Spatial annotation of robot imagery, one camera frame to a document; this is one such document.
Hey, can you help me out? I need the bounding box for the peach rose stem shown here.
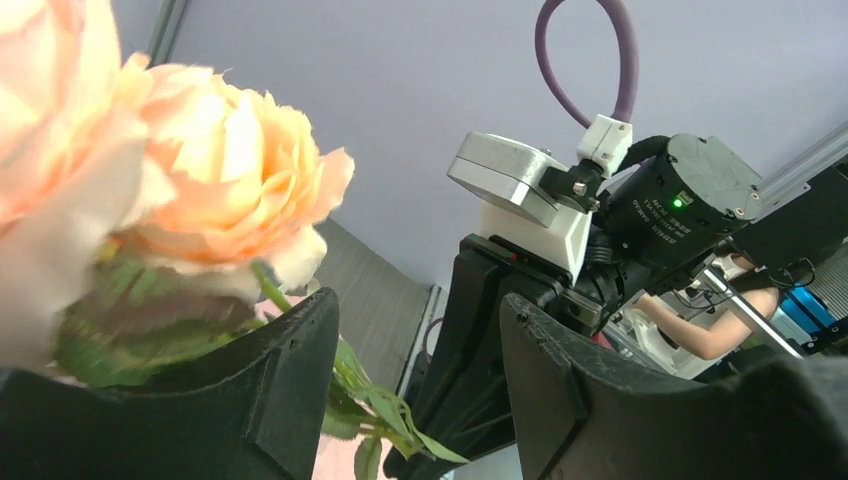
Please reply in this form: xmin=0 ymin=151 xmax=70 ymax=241
xmin=1 ymin=1 xmax=460 ymax=479

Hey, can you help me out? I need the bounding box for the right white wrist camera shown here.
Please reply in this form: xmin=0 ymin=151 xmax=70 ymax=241
xmin=447 ymin=115 xmax=633 ymax=283

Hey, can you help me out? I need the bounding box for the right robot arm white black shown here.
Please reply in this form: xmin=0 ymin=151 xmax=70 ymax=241
xmin=412 ymin=132 xmax=847 ymax=479

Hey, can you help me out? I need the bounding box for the person forearm in background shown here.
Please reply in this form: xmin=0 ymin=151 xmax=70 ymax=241
xmin=633 ymin=253 xmax=779 ymax=360

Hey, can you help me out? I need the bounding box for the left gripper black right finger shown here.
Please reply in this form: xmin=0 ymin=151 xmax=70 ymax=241
xmin=499 ymin=294 xmax=847 ymax=479

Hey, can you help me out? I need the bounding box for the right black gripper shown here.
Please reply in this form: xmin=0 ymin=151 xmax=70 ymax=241
xmin=408 ymin=234 xmax=623 ymax=460

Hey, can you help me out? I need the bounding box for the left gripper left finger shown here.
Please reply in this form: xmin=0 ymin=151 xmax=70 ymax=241
xmin=1 ymin=288 xmax=339 ymax=479

